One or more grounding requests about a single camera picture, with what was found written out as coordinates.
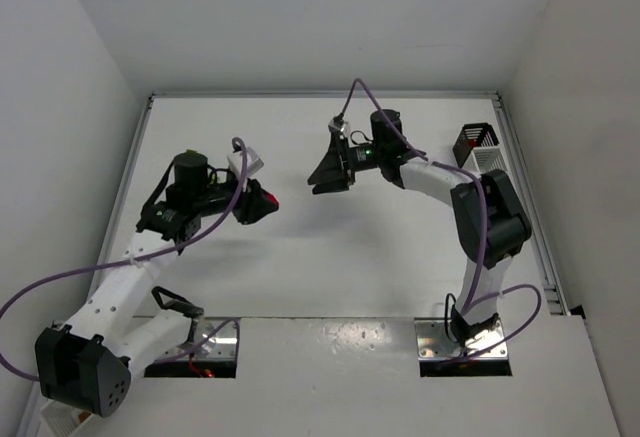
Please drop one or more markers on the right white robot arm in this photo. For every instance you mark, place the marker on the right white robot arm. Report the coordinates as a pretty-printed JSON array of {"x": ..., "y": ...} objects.
[{"x": 490, "y": 220}]

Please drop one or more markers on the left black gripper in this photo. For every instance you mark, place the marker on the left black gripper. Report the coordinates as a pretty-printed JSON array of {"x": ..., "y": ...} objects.
[{"x": 245, "y": 199}]

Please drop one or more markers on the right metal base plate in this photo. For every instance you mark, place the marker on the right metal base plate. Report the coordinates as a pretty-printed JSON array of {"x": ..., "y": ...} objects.
[{"x": 434, "y": 346}]

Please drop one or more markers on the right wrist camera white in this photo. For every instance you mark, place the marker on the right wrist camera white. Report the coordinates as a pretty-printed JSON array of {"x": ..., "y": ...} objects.
[{"x": 339, "y": 125}]

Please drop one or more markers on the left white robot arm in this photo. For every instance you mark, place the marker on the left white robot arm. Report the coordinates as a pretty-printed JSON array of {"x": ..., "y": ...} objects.
[{"x": 90, "y": 361}]

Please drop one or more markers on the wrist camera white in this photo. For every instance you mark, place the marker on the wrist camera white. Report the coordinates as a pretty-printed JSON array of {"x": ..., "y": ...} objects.
[
  {"x": 246, "y": 162},
  {"x": 339, "y": 125}
]

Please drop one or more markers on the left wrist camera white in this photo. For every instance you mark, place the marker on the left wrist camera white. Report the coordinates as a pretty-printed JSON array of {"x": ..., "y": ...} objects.
[{"x": 246, "y": 162}]

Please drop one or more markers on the far black slatted container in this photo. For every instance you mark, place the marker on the far black slatted container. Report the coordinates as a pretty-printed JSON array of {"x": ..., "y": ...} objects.
[{"x": 473, "y": 136}]

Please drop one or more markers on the metal base plate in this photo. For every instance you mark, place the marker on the metal base plate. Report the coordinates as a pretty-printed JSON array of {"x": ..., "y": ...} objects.
[
  {"x": 434, "y": 346},
  {"x": 215, "y": 340}
]

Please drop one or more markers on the white slatted container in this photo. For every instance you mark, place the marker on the white slatted container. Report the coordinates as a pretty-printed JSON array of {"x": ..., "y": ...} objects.
[
  {"x": 485, "y": 159},
  {"x": 64, "y": 420}
]

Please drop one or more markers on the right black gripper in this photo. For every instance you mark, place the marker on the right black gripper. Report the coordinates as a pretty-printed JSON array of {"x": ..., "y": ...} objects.
[{"x": 343, "y": 160}]

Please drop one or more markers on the large red lego brick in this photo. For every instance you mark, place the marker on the large red lego brick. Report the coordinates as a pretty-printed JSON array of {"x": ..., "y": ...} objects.
[{"x": 273, "y": 200}]

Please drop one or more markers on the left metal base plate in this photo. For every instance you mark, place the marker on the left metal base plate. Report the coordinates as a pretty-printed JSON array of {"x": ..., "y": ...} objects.
[{"x": 215, "y": 340}]

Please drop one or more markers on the middle white slatted container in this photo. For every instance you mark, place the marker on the middle white slatted container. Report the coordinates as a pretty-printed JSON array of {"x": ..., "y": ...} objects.
[{"x": 485, "y": 159}]

